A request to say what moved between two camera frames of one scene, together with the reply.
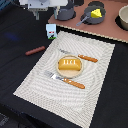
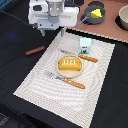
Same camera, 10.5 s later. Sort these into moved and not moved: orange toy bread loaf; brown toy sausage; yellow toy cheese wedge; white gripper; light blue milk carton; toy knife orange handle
Moved: white gripper; light blue milk carton
Not moved: orange toy bread loaf; brown toy sausage; yellow toy cheese wedge; toy knife orange handle
